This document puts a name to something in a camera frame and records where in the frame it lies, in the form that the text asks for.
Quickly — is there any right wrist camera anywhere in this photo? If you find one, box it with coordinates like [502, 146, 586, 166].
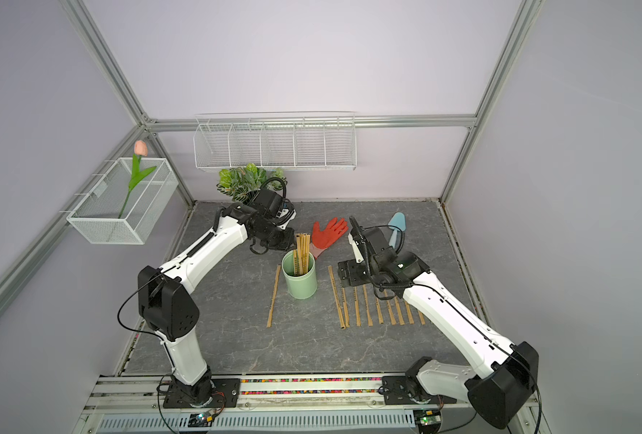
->
[347, 225, 394, 264]

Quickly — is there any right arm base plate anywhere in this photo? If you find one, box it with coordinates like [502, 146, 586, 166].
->
[377, 375, 457, 405]

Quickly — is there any teal small spatula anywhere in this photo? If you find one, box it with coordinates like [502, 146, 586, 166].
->
[388, 212, 406, 248]

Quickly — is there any red hand-shaped scraper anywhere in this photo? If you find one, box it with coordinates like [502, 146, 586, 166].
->
[310, 218, 348, 259]

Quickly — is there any pink artificial tulip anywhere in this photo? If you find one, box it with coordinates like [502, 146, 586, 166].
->
[118, 140, 156, 219]

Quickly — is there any white mesh basket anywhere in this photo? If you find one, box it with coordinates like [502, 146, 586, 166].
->
[66, 157, 178, 245]

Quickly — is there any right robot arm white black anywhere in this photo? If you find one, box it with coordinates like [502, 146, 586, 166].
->
[337, 252, 539, 430]

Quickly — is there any white wire wall shelf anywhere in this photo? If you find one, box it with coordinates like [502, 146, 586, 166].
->
[193, 111, 357, 171]

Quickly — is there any bundle of brown paper straws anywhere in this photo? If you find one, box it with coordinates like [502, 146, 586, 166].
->
[293, 233, 311, 277]

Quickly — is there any green artificial plant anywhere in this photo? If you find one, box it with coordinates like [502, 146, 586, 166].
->
[216, 163, 288, 204]

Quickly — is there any aluminium front rail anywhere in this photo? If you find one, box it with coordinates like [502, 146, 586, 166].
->
[83, 373, 476, 415]

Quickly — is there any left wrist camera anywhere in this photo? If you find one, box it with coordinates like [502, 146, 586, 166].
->
[250, 187, 296, 226]

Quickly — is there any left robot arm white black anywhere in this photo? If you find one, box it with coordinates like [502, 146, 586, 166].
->
[138, 200, 296, 403]

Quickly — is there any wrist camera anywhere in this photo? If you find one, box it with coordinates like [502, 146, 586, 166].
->
[250, 187, 296, 226]
[347, 225, 394, 264]

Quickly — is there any mint green storage cup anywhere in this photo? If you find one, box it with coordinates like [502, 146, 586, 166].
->
[281, 251, 317, 300]

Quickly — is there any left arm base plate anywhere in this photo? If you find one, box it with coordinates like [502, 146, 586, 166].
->
[163, 377, 241, 409]

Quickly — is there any twelfth brown paper straw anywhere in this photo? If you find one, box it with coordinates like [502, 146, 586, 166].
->
[266, 265, 282, 328]

